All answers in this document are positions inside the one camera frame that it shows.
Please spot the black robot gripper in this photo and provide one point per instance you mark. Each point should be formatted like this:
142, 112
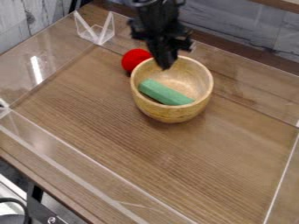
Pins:
158, 27

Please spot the red fruit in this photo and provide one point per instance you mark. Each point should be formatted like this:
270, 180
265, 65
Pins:
134, 57

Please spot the wooden bowl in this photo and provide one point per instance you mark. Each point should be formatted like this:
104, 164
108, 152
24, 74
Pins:
188, 77

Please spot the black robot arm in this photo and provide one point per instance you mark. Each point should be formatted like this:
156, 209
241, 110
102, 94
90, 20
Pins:
159, 2

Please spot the green rectangular block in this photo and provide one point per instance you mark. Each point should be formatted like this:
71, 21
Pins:
162, 93

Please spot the clear acrylic corner bracket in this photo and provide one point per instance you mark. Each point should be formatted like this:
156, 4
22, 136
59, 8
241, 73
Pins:
96, 34

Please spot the clear acrylic tray wall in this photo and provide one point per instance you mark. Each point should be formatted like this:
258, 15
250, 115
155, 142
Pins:
123, 169

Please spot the black metal table frame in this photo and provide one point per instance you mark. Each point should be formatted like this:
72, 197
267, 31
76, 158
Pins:
46, 209

